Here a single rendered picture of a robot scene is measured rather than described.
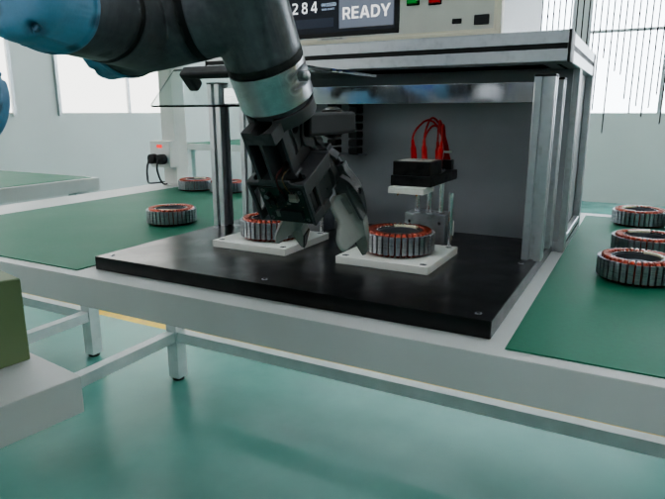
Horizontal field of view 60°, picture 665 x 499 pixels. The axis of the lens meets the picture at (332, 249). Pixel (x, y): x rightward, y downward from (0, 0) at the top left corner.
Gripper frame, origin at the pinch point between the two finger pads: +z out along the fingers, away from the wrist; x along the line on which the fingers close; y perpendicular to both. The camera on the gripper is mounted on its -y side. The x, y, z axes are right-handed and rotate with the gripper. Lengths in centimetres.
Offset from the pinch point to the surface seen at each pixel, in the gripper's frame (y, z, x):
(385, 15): -46.0, -9.9, -8.5
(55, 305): -45, 101, -182
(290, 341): 9.9, 9.1, -4.2
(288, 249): -10.3, 13.2, -16.6
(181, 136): -84, 40, -109
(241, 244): -9.5, 12.6, -25.3
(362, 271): -6.7, 12.3, -1.6
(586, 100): -72, 21, 21
